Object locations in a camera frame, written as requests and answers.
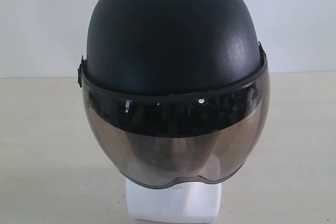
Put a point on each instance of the white mannequin head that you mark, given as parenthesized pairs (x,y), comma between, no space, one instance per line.
(192,202)

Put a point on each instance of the black helmet with tinted visor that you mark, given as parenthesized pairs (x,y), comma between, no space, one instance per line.
(174,91)

